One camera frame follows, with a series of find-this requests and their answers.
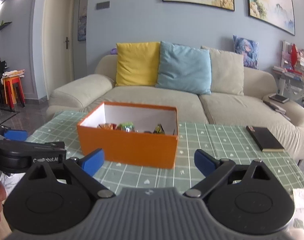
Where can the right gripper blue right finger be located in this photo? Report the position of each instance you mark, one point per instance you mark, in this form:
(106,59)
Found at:
(205,163)

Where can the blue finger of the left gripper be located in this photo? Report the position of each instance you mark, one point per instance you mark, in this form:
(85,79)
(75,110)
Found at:
(17,135)

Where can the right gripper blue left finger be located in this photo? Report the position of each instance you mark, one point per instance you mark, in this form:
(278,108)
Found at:
(92,162)

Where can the red cartoon snack bag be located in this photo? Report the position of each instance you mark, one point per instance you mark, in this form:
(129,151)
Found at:
(107,126)

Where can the green candy bag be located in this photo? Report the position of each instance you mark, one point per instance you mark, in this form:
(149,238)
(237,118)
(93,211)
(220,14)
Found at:
(126,127)

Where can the black yellow snack packet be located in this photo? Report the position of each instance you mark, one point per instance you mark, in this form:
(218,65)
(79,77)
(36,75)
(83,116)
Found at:
(159,129)

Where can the phone on sofa arm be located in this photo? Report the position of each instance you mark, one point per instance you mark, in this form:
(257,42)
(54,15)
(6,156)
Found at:
(279,98)

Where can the green checked tablecloth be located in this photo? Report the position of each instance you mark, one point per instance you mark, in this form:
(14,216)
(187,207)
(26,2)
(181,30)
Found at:
(220,141)

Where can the red orange stacked stools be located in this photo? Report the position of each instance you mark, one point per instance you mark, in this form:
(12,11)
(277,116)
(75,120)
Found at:
(13,91)

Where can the orange cardboard box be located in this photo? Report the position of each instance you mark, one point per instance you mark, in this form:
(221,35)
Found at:
(141,148)

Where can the black notebook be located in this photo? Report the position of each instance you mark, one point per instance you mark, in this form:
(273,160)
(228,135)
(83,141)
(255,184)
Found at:
(265,139)

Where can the beige sofa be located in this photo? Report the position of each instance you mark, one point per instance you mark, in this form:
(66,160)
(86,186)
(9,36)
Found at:
(249,109)

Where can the light blue cushion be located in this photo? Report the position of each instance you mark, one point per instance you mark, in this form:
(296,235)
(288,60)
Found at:
(184,68)

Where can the beige cushion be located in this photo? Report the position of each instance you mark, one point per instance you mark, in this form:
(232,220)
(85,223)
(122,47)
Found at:
(227,71)

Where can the white printed table cloth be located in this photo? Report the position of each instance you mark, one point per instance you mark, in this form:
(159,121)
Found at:
(298,198)

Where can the yellow cushion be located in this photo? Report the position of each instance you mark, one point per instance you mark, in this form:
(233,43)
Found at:
(137,63)

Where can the white door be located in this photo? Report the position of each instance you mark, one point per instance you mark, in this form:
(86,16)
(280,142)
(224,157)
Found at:
(57,48)

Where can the white desk with books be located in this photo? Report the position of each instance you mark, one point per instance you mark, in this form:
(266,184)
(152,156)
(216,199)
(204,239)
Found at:
(290,74)

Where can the anime print cushion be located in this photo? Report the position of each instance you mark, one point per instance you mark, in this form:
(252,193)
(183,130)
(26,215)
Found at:
(249,50)

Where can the framed landscape painting right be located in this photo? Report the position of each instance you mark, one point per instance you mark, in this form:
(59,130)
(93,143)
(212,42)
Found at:
(279,13)

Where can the wall poster by door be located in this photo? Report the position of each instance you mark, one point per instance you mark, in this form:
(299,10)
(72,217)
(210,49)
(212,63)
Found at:
(82,20)

